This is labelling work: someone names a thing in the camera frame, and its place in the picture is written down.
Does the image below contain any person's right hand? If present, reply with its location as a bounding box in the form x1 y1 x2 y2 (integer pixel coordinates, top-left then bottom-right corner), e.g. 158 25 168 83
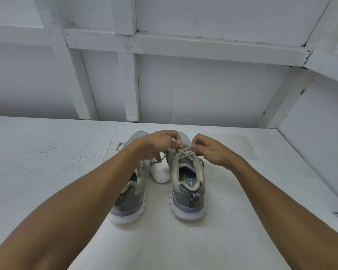
191 134 239 171

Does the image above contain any person's left forearm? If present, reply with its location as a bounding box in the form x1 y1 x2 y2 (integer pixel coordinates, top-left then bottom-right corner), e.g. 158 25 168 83
0 140 147 270

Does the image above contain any person's left hand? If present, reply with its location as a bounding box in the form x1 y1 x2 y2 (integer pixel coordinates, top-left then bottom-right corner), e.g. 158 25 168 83
133 130 183 161

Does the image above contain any person's right forearm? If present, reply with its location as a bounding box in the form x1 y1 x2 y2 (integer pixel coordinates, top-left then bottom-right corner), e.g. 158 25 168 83
228 158 338 270

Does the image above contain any grey sneaker with white sole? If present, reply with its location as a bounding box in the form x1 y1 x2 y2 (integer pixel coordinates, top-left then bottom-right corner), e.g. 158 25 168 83
109 131 147 225
168 131 208 222

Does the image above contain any beige shoelace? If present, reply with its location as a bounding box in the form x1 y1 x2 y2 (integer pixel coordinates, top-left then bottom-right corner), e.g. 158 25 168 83
159 144 198 167

